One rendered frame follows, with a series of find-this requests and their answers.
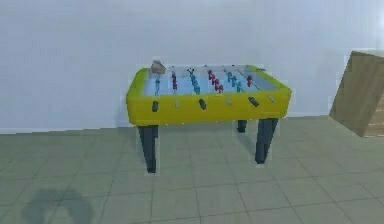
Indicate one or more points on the yellow table football table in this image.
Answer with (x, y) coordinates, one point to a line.
(206, 111)

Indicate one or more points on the brown wooden cupboard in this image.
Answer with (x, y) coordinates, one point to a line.
(360, 93)

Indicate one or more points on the small brown box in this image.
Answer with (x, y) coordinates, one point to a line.
(157, 67)

